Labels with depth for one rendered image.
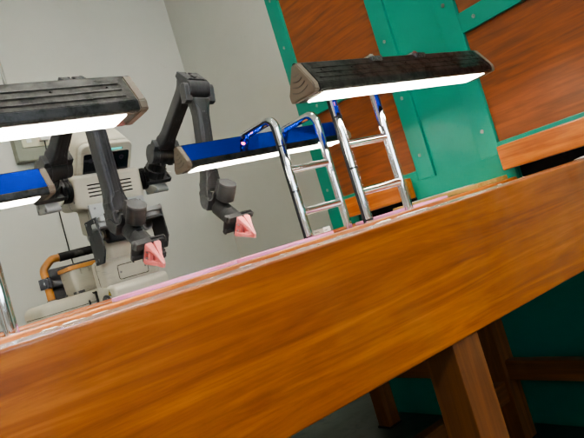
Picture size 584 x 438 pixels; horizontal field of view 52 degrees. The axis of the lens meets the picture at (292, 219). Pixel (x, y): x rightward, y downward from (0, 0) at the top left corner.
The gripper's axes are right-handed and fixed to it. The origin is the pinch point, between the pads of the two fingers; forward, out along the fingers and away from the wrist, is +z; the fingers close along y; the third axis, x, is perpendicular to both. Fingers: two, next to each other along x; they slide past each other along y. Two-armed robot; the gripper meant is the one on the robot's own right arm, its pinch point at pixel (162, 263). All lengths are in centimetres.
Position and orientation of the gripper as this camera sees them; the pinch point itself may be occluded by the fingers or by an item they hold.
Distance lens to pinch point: 168.7
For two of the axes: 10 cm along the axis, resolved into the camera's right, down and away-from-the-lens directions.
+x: -1.7, 8.5, 4.9
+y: 7.7, -2.0, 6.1
